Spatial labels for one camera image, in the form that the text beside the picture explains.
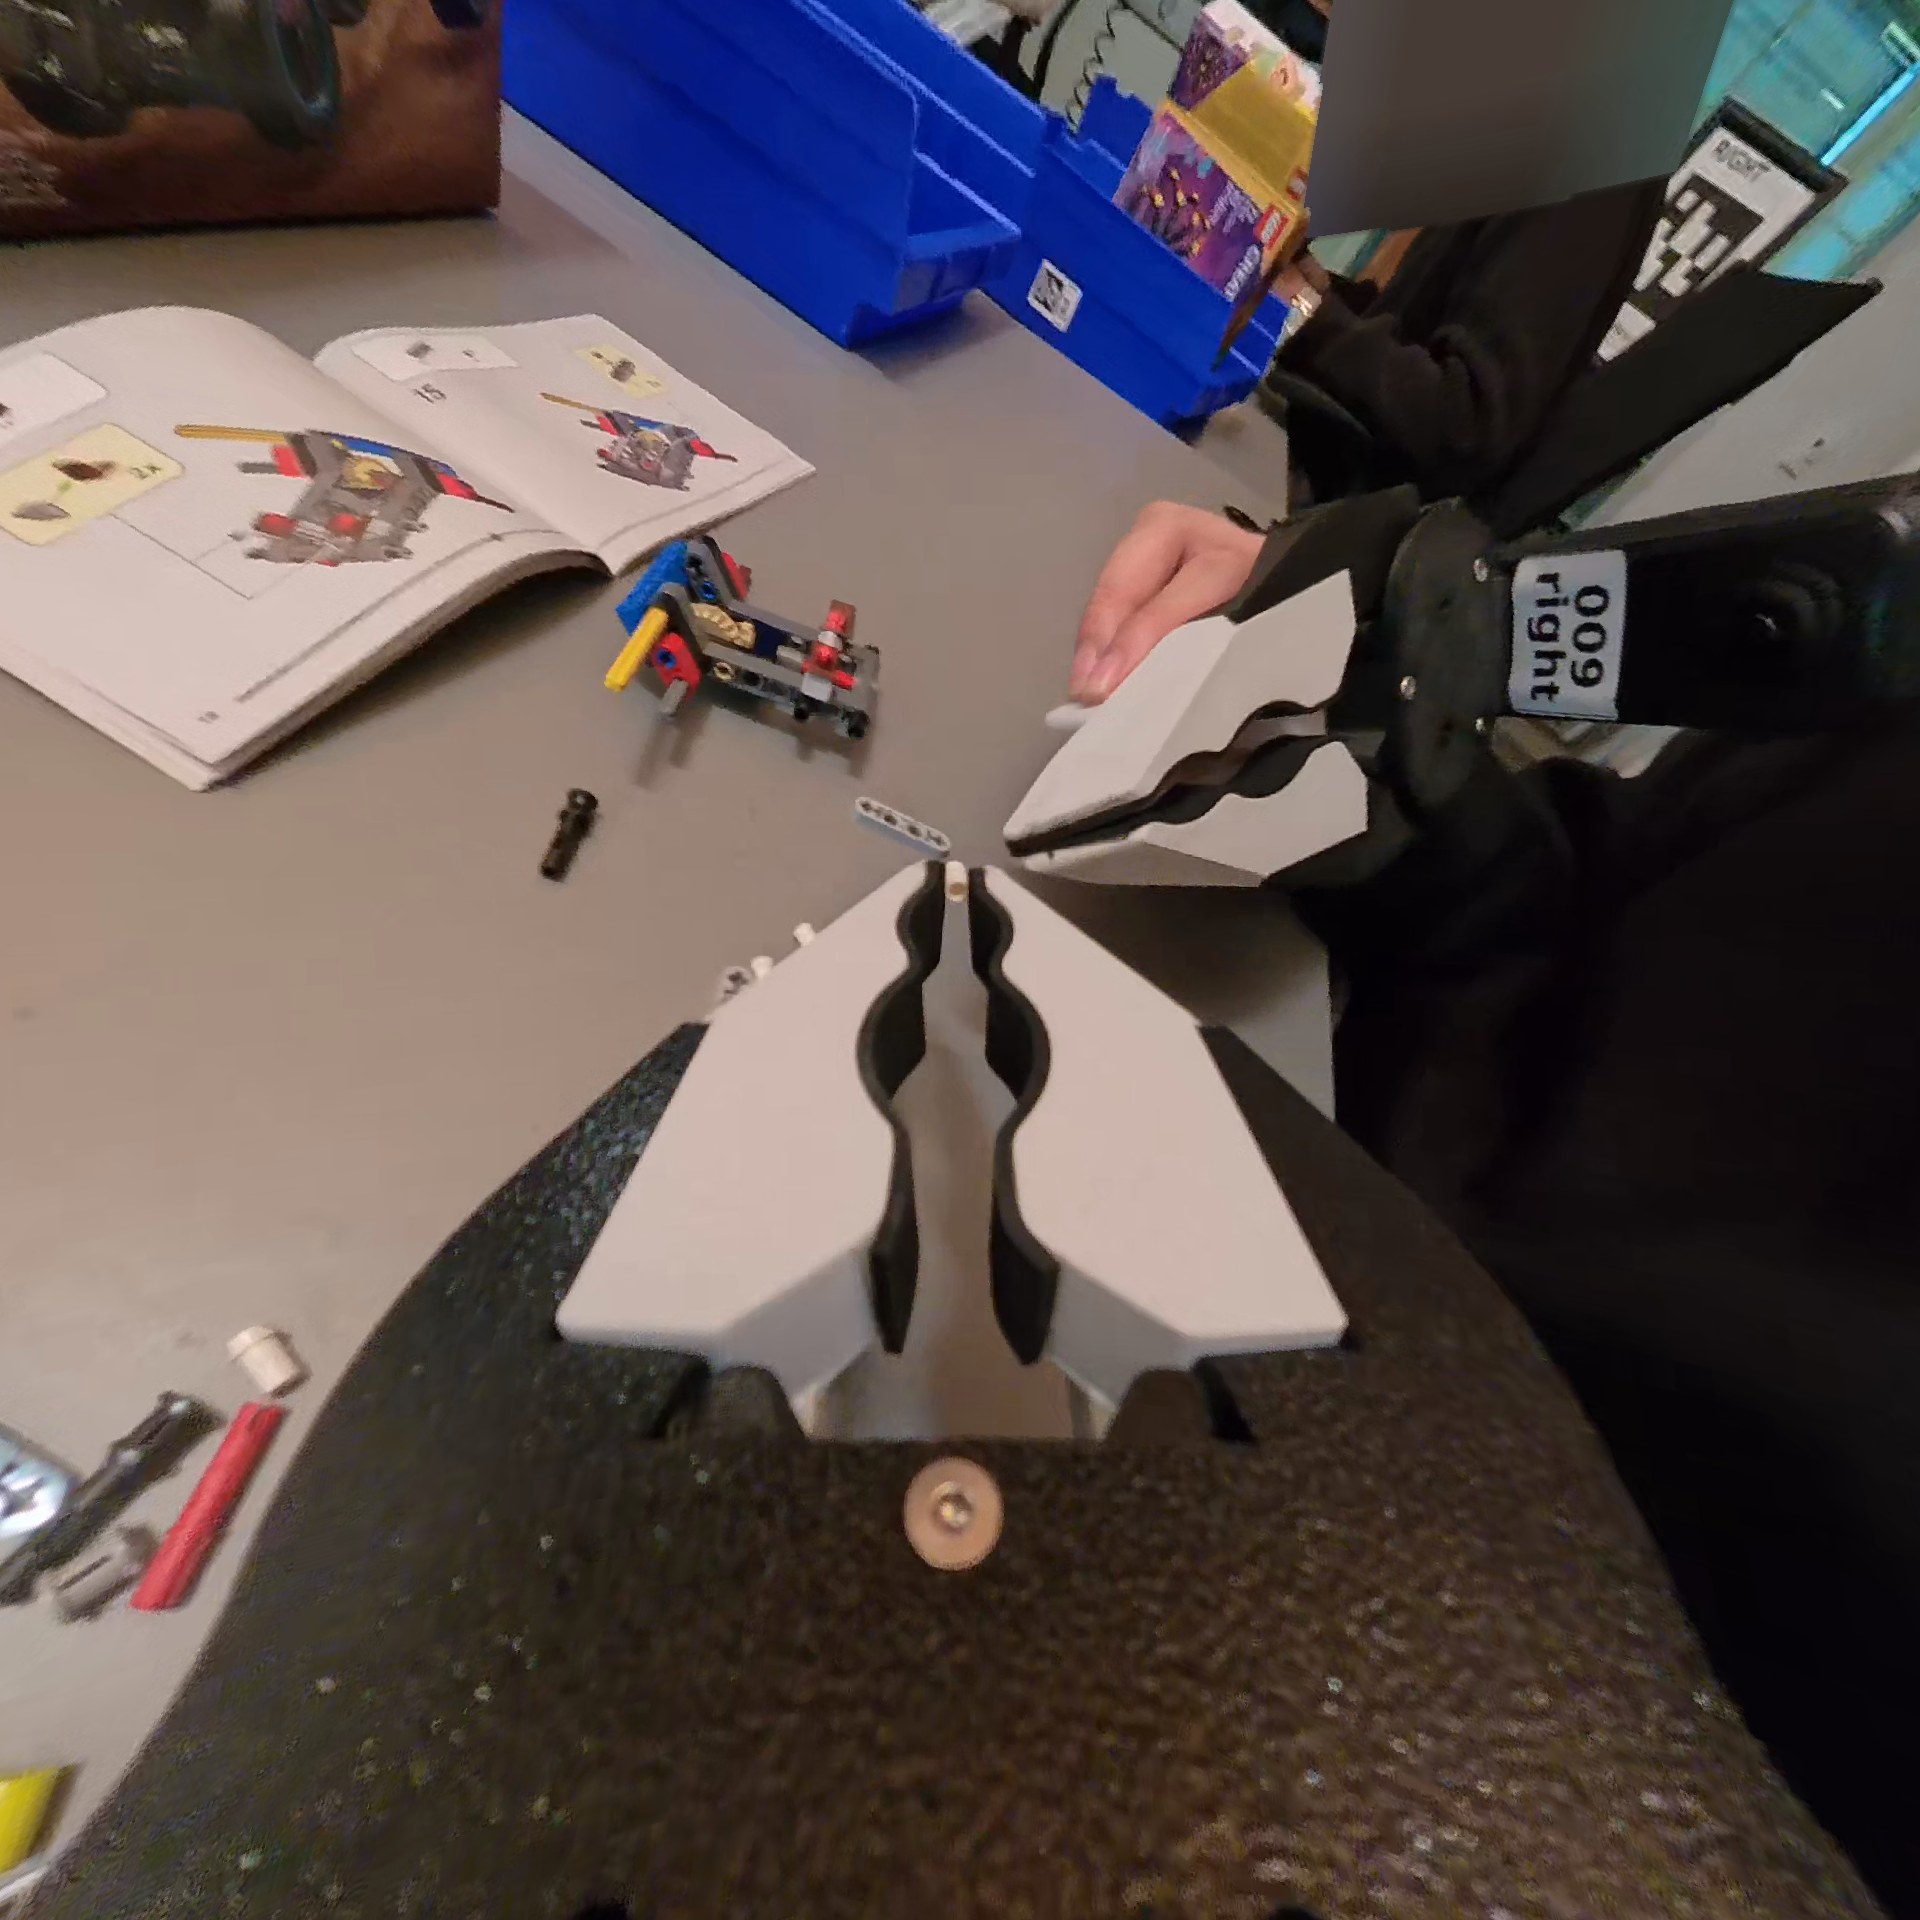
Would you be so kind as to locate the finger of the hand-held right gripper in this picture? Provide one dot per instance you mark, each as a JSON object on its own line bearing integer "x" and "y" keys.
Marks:
{"x": 1273, "y": 827}
{"x": 1184, "y": 708}

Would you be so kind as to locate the person's right hand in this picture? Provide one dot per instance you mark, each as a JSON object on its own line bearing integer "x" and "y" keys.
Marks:
{"x": 1173, "y": 585}

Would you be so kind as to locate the dark grey thin beam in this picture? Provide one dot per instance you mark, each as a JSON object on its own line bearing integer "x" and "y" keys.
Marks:
{"x": 901, "y": 823}

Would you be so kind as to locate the toy car set box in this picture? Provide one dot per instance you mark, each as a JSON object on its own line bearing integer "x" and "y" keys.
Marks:
{"x": 224, "y": 105}

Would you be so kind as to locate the tall black white marker sign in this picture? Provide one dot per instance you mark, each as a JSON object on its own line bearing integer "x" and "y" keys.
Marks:
{"x": 1710, "y": 223}

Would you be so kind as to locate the blue storage bin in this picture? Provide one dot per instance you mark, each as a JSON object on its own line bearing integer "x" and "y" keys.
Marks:
{"x": 720, "y": 152}

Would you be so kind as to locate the pile of loose building pieces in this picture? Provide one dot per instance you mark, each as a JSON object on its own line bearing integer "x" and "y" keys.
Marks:
{"x": 209, "y": 1487}

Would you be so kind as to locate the person's black clothed torso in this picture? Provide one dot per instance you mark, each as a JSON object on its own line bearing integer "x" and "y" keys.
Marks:
{"x": 1648, "y": 1201}

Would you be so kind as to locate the partly built toy car chassis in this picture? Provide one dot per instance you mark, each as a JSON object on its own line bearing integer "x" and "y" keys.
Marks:
{"x": 747, "y": 647}

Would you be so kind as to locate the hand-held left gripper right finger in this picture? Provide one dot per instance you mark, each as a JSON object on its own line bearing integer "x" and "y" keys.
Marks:
{"x": 1173, "y": 1183}

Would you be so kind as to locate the blue bin with toy boxes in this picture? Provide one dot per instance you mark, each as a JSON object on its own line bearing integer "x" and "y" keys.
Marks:
{"x": 1140, "y": 329}

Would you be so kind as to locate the grey zigzag card insert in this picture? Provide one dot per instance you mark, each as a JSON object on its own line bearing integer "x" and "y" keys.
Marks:
{"x": 1120, "y": 62}

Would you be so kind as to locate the yellow toy box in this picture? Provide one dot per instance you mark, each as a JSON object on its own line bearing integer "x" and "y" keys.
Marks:
{"x": 1271, "y": 105}

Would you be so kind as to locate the black connector pin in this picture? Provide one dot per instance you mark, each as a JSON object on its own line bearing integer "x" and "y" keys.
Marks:
{"x": 570, "y": 829}

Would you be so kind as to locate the open instruction book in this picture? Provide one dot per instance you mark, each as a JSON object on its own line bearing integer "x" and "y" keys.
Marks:
{"x": 302, "y": 599}

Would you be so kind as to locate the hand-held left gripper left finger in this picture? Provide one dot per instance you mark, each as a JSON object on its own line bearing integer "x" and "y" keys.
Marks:
{"x": 735, "y": 1183}

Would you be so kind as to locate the purple toy box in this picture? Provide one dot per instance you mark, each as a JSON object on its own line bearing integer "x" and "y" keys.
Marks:
{"x": 1200, "y": 192}

